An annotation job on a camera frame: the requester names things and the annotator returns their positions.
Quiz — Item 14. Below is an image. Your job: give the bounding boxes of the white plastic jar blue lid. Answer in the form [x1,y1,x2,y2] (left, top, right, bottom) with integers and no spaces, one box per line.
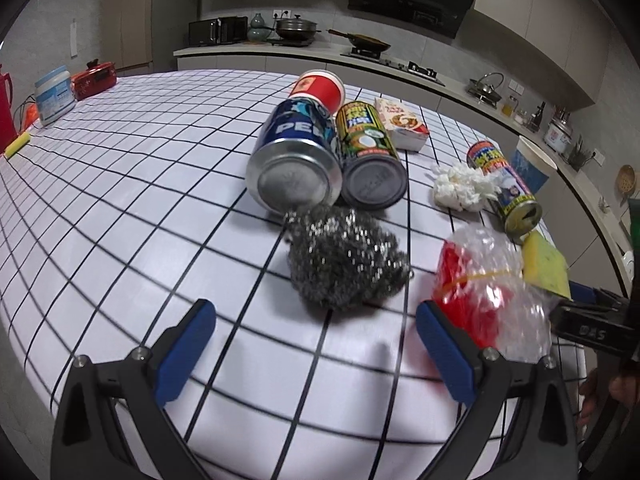
[34,66,77,127]

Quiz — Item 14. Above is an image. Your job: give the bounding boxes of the long upper cabinet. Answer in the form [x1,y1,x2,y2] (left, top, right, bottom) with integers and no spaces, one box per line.
[472,0,623,111]

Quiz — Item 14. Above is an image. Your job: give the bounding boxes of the white tissue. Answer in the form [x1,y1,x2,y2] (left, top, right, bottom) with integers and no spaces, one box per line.
[431,162,501,213]

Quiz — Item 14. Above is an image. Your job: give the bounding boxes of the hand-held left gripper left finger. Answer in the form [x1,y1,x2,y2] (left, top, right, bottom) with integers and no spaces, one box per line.
[50,299,217,480]

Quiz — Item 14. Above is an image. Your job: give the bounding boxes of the clear plastic bag red contents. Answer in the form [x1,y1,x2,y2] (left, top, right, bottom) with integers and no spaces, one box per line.
[432,225,556,363]

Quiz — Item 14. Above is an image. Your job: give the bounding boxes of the blue paper cup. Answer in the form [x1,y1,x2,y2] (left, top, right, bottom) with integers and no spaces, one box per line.
[510,135,558,196]

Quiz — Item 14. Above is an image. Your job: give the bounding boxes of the black toaster oven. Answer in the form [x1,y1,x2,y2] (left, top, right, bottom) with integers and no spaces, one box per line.
[188,16,249,47]

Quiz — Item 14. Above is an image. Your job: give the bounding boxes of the teal ceramic vase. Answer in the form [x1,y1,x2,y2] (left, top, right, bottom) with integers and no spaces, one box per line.
[246,12,273,43]

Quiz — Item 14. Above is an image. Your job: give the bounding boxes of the blue soda can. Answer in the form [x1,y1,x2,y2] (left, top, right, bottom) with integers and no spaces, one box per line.
[245,96,343,213]

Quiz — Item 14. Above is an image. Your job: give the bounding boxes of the wok with handle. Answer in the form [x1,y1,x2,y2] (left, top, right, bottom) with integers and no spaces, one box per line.
[327,28,392,54]

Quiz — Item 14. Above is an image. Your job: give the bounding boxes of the red paper cup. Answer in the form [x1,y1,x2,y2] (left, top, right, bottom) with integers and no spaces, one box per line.
[289,70,347,112]

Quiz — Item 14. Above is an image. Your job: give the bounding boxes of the red radio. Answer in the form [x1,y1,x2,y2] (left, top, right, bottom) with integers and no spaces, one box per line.
[70,59,120,101]

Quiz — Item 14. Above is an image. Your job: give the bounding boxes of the gas stove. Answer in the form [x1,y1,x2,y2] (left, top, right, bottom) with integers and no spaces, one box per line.
[340,47,447,86]

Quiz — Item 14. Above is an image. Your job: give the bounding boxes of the bamboo strainer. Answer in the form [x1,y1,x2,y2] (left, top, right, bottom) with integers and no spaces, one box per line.
[616,165,637,206]

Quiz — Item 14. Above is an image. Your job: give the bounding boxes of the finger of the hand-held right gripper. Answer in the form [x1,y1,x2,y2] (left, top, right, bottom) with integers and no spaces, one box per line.
[569,281,626,311]
[549,304,598,342]

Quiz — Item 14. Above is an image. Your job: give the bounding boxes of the person's right hand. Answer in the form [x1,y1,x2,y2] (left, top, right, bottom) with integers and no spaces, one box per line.
[577,367,640,428]

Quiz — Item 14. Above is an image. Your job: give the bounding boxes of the small food box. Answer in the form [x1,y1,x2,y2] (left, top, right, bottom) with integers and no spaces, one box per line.
[374,97,431,152]

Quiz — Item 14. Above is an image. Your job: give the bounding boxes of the steel wool scrubber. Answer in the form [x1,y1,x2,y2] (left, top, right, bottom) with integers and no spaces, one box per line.
[282,205,416,313]

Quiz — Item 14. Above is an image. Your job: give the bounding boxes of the green drink can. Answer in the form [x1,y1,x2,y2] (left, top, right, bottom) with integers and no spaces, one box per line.
[334,101,408,211]

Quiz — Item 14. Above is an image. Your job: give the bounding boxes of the grey refrigerator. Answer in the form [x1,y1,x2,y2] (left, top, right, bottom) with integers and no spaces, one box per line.
[102,0,181,78]

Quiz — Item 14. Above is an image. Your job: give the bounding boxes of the metal kettle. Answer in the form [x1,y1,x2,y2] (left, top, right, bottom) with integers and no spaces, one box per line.
[467,72,505,106]

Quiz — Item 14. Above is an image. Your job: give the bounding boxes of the red thermos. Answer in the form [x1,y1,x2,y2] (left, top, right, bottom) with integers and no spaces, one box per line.
[0,64,18,146]

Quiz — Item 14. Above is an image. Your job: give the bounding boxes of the white checked tablecloth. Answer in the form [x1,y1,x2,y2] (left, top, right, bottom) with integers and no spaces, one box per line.
[0,69,588,480]

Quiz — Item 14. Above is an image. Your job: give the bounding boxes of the white rice cooker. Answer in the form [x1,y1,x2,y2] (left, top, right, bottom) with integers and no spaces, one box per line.
[544,110,574,155]

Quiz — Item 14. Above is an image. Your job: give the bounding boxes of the small yellow sponge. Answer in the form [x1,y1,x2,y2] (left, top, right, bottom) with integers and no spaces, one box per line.
[4,132,32,159]

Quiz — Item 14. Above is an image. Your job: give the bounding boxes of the utensil holder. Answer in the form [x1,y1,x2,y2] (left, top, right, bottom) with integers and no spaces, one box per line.
[567,137,593,172]

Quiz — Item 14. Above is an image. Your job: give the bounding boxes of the red label drink can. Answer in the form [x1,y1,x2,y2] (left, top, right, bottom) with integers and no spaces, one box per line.
[466,141,543,239]

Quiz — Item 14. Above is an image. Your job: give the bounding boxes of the lidded cooking pot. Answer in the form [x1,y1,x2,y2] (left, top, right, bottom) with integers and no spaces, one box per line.
[274,14,322,42]

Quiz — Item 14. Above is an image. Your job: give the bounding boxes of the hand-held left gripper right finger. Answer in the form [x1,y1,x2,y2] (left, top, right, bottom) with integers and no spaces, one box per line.
[416,300,583,480]

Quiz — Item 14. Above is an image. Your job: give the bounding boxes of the yellow green sponge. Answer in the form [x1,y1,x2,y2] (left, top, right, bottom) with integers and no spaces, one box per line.
[520,230,573,301]

